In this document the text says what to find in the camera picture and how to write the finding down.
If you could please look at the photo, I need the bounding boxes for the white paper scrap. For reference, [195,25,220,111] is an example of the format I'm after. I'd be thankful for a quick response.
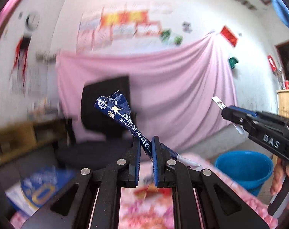
[212,96,227,110]

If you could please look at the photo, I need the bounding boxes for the blue snack wrapper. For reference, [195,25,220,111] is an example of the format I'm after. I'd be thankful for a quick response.
[94,90,202,169]

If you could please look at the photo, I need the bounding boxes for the right hand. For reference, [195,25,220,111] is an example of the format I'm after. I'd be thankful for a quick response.
[271,157,289,195]

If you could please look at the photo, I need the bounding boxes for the wooden cabinet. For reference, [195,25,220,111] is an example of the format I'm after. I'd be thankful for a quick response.
[277,90,289,118]

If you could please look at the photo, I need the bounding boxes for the blue plastic bucket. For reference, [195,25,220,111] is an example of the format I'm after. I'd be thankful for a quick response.
[214,150,274,196]

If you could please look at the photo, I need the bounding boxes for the red cup on cabinet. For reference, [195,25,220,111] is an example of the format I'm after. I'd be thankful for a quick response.
[284,80,289,90]

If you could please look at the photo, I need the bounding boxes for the blue cardboard box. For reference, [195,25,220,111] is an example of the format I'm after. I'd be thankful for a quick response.
[5,166,75,217]

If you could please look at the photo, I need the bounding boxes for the black office chair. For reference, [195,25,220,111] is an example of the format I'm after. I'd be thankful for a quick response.
[56,76,133,171]

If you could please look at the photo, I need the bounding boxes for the wooden shelf desk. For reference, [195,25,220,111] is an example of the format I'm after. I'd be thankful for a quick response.
[0,118,72,167]

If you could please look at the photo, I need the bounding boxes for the pink hanging sheet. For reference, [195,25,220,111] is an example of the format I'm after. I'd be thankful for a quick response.
[56,33,236,152]

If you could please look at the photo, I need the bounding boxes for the red paper square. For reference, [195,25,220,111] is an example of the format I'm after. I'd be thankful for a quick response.
[220,26,238,47]

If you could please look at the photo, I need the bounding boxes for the green wall basket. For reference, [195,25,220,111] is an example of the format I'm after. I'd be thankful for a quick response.
[228,57,239,69]

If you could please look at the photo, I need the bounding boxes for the red wall hanging ornament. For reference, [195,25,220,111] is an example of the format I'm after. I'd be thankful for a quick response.
[10,34,31,88]

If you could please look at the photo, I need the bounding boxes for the wall certificates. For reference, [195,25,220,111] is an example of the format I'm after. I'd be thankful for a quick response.
[76,2,173,52]

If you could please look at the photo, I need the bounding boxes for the round wall clock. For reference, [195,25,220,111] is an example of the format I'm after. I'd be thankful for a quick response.
[25,12,40,31]

